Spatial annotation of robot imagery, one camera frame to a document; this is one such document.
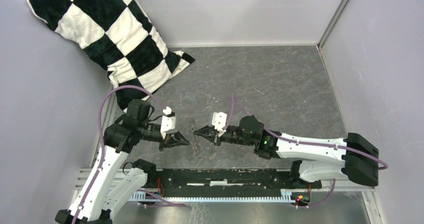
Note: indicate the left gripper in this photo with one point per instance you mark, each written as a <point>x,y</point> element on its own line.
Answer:
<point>178,140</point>

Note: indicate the black and white checkered pillow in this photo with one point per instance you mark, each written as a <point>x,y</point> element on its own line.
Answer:
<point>119,37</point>

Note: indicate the aluminium frame rail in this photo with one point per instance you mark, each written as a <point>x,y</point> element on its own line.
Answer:
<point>280,179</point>

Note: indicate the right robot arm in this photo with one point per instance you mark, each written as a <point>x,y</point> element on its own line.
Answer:
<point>353,158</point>

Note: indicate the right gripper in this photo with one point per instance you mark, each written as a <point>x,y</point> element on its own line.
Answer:
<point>209,132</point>

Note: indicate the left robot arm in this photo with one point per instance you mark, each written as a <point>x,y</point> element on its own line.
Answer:
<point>97,201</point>

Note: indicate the metal key organizer plate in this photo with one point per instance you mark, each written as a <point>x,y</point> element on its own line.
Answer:
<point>196,142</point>

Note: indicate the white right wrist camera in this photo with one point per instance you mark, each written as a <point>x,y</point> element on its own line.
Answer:
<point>219,120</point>

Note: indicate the aluminium corner profile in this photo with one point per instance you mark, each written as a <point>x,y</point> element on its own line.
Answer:
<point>332,23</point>

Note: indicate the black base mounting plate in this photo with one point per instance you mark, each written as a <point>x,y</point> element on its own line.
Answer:
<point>215,192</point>

